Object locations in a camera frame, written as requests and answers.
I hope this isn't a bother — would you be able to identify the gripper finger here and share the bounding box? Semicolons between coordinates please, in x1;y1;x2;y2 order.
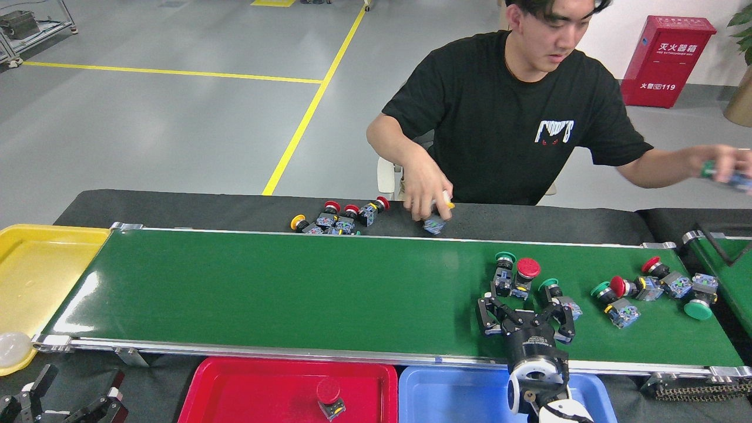
0;364;59;423
63;371;129;423

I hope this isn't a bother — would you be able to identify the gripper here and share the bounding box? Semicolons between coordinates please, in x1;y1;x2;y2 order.
476;292;576;370

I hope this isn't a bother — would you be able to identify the green push button switch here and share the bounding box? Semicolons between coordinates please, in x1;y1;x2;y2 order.
492;251;517;297
538;278;583;321
590;281;642;329
683;273;720;321
700;160;752;194

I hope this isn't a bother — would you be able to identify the yellow push button switch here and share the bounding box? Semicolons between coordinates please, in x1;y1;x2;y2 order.
422;200;456;236
290;214;323;234

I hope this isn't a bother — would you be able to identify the blue plastic tray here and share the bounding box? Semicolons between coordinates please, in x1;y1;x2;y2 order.
398;365;617;423

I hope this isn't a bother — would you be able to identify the yellow plastic tray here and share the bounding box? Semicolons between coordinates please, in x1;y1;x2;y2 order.
0;224;112;377

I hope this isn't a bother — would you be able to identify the red plastic tray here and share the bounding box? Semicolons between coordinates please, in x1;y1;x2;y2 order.
178;357;399;423

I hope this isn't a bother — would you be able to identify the green conveyor with black guide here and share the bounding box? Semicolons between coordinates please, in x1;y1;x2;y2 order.
681;230;752;338

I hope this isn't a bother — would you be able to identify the long green conveyor belt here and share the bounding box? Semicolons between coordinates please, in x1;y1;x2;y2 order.
32;222;752;380

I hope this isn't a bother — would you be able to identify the person's right hand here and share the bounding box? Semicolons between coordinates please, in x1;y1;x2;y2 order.
402;162;454;223

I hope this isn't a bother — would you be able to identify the person's left hand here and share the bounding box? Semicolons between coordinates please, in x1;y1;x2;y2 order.
689;145;752;187

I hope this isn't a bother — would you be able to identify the translucent white dome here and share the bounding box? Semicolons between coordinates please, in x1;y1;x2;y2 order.
0;331;33;368

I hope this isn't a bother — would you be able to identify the small black table cover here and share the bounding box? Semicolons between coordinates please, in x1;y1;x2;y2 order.
637;207;752;423

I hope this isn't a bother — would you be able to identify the grey office chair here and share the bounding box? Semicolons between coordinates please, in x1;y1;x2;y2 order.
377;129;438;200

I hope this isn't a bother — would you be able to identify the large black table cover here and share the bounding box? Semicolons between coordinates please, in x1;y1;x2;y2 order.
0;189;747;423

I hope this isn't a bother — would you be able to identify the person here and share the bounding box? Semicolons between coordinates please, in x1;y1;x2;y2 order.
366;0;752;223

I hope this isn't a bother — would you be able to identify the red fire extinguisher cabinet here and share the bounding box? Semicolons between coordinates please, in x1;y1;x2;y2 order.
620;15;717;109

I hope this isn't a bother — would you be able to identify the gold plant pot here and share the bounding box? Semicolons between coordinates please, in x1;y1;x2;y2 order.
724;65;752;127

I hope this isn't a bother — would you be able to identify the green leafy plant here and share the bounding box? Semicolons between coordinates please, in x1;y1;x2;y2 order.
727;5;752;66

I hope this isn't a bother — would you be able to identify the metal rack cart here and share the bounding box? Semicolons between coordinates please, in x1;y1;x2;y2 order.
0;0;78;68

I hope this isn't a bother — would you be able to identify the black drive chain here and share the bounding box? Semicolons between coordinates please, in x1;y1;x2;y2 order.
640;371;752;403

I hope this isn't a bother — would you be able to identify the black triangular guide bracket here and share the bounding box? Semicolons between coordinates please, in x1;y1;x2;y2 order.
696;223;752;268

